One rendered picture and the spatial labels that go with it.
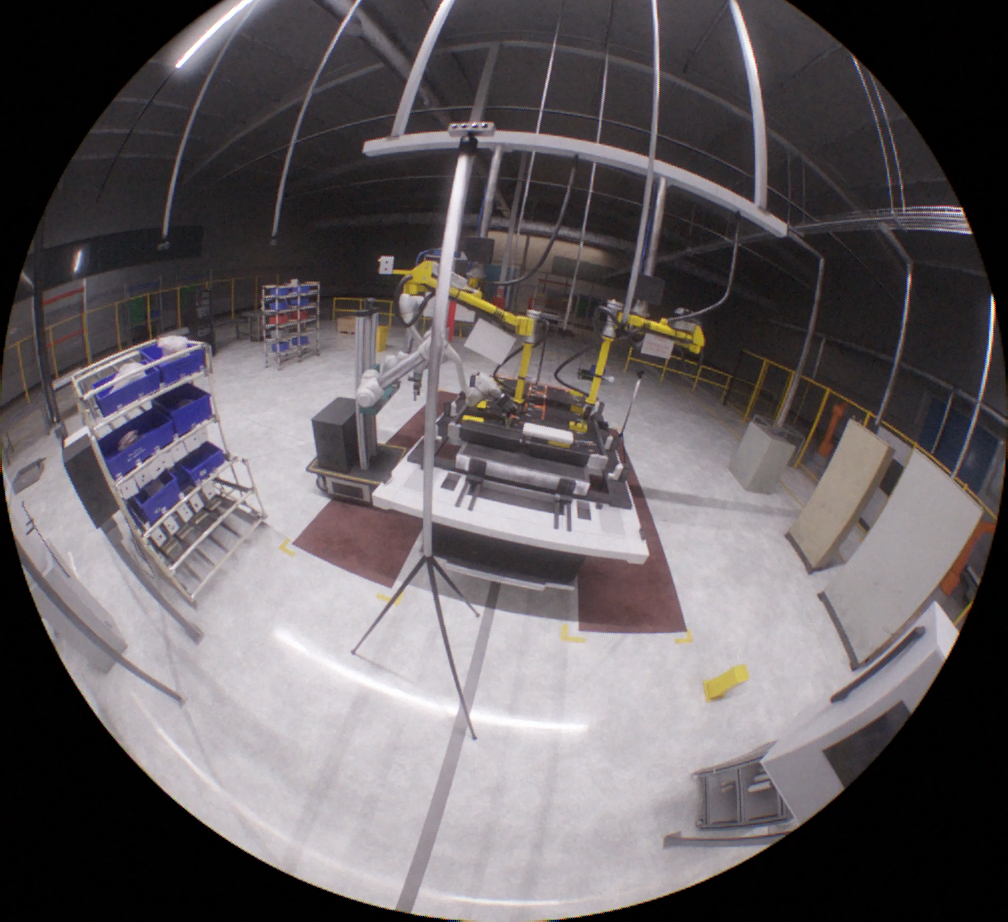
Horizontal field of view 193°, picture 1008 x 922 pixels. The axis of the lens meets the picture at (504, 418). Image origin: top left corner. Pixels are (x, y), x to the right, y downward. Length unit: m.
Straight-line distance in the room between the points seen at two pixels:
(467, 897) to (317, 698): 1.54
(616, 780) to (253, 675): 2.29
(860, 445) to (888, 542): 1.29
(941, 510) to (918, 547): 0.44
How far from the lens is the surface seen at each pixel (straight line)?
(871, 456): 4.61
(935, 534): 4.17
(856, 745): 1.51
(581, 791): 2.22
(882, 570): 4.36
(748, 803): 2.30
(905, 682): 1.36
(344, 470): 2.94
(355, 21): 7.80
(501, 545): 1.86
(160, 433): 2.55
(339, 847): 2.28
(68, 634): 3.04
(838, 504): 4.77
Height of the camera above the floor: 2.06
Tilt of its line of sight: 25 degrees down
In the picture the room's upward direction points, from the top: 10 degrees clockwise
